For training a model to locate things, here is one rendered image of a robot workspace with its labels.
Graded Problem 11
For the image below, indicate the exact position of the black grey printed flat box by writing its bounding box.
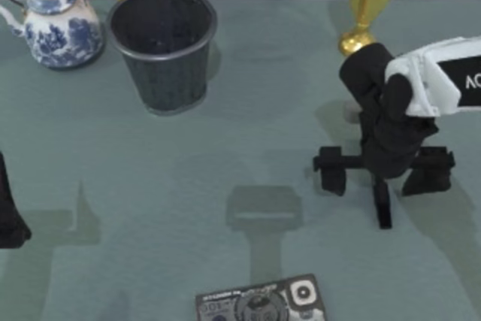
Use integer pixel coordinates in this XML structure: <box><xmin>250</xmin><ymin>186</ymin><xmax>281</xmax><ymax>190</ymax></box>
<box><xmin>195</xmin><ymin>273</ymin><xmax>328</xmax><ymax>321</ymax></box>

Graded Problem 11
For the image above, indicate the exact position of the black mesh waste bin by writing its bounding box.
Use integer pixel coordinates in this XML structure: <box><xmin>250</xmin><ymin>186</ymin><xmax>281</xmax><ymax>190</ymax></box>
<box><xmin>106</xmin><ymin>0</ymin><xmax>219</xmax><ymax>117</ymax></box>

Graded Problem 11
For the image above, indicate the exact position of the blue white porcelain teapot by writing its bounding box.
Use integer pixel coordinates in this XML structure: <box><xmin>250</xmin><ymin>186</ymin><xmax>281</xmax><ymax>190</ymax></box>
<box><xmin>0</xmin><ymin>0</ymin><xmax>105</xmax><ymax>71</ymax></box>

